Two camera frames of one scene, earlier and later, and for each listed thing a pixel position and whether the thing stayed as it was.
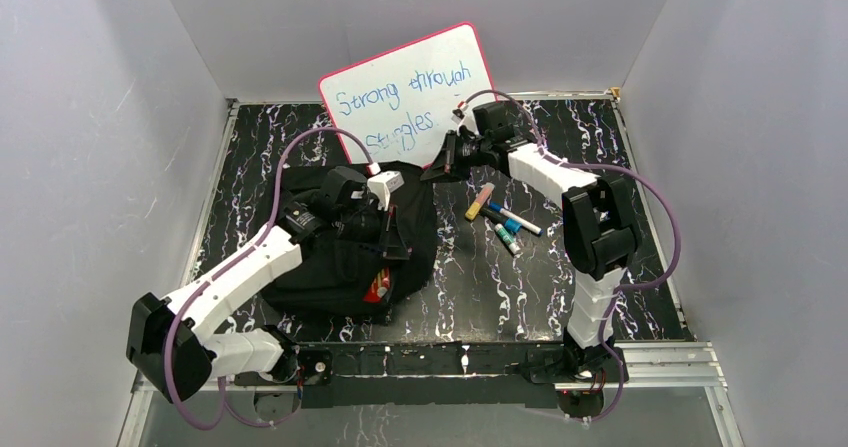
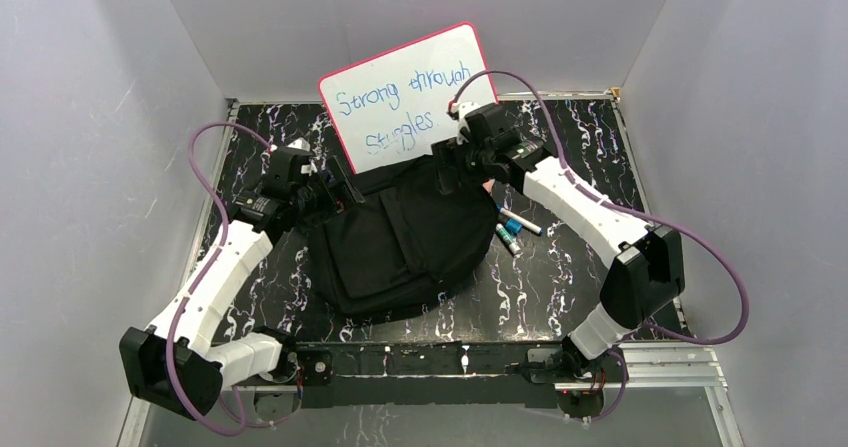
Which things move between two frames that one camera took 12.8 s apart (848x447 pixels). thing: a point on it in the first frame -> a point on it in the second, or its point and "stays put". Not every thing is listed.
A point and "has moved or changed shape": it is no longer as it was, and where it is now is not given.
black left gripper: [389, 217] -> [333, 188]
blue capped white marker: [523, 221] stays put
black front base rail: [434, 374] stays put
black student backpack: [368, 260] has moved or changed shape
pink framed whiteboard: [396, 108] stays put
